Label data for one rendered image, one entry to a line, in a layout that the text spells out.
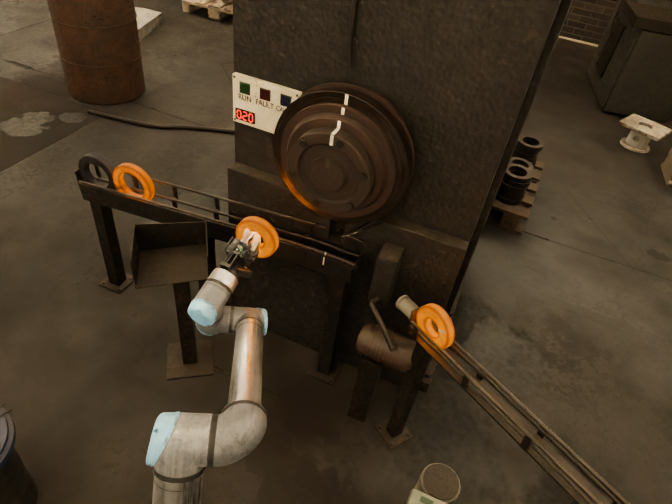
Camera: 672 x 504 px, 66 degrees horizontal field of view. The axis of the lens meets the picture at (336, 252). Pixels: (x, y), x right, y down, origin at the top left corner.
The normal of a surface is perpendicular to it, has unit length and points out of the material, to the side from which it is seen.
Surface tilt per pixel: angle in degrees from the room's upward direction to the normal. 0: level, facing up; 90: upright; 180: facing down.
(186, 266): 5
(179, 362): 0
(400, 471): 0
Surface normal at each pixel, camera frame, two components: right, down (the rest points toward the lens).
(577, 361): 0.11, -0.74
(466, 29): -0.39, 0.58
